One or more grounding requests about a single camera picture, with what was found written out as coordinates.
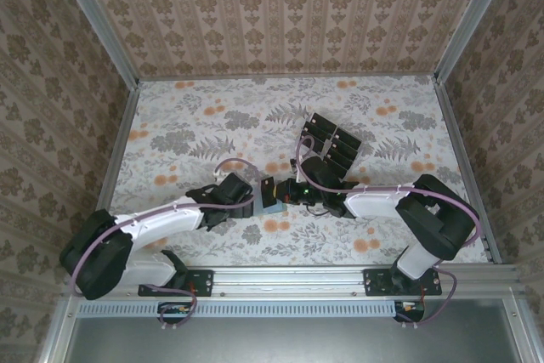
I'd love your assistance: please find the aluminium table side rail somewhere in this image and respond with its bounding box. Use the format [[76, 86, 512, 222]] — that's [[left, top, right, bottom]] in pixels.
[[95, 80, 144, 219], [432, 76, 503, 266]]

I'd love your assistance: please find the aluminium mounting rail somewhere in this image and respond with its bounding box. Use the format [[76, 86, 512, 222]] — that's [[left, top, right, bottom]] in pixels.
[[61, 264, 526, 298]]

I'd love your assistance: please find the black connector board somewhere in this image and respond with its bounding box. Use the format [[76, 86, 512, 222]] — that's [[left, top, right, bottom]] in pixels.
[[156, 301, 199, 325], [393, 299, 427, 324]]

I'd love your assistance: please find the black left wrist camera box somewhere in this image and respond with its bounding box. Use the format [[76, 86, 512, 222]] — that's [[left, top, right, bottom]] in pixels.
[[218, 172, 254, 205]]

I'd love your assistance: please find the grey metal panel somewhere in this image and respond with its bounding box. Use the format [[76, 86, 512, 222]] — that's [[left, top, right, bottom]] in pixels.
[[63, 315, 522, 363]]

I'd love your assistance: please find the grey slotted cable duct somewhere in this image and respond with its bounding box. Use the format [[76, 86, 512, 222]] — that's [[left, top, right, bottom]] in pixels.
[[77, 298, 400, 318]]

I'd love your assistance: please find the aluminium frame post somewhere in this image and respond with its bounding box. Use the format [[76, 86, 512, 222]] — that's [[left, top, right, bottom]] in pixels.
[[433, 0, 513, 84], [49, 0, 142, 88]]

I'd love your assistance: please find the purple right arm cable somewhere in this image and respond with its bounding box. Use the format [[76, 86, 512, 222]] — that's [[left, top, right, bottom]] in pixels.
[[295, 135, 484, 330]]

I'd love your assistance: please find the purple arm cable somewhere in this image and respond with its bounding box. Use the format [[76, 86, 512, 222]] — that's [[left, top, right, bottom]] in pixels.
[[70, 157, 258, 332], [295, 135, 484, 330]]

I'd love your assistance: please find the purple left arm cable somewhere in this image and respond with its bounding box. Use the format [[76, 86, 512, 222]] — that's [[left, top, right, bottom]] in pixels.
[[70, 157, 258, 332]]

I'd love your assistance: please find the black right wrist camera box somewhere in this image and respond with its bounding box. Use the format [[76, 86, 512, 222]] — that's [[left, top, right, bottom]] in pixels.
[[302, 156, 341, 190]]

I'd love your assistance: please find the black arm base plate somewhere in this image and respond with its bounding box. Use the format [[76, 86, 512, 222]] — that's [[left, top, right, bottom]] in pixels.
[[364, 267, 443, 298], [138, 268, 213, 298]]

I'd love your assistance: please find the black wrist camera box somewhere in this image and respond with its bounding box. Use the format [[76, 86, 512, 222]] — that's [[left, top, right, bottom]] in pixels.
[[218, 172, 254, 205], [302, 156, 341, 190]]

